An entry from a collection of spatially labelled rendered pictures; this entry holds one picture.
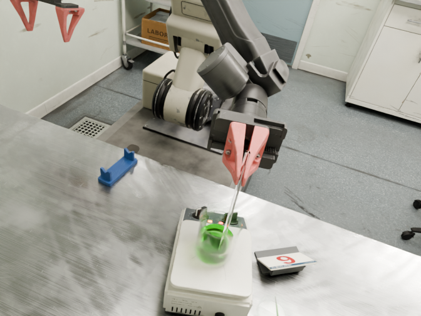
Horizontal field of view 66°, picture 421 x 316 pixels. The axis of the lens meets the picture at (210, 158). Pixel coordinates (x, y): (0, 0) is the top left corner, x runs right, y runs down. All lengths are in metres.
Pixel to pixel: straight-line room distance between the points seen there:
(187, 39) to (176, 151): 0.47
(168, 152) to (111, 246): 0.84
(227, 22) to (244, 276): 0.40
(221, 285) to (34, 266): 0.32
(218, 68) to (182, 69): 0.81
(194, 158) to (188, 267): 0.94
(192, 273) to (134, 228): 0.19
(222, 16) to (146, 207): 0.39
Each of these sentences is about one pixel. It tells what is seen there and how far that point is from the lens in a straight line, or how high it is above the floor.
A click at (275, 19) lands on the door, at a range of 3.39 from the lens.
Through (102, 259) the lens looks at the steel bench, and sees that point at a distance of 0.62.
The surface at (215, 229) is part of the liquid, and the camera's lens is 0.51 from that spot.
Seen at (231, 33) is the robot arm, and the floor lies 1.09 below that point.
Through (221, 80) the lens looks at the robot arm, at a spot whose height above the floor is 1.06.
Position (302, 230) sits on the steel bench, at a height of 0.75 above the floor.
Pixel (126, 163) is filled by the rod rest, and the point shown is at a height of 0.76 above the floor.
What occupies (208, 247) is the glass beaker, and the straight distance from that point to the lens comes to 0.47.
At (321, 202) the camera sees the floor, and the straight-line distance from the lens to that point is 1.95.
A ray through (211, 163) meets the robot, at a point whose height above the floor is 0.36.
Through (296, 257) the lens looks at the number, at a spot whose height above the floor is 0.77.
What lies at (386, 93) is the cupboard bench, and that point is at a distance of 2.96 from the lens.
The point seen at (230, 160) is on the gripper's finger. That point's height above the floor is 0.99.
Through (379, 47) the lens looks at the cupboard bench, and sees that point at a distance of 2.82.
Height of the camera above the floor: 1.27
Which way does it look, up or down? 40 degrees down
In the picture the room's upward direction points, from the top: 11 degrees clockwise
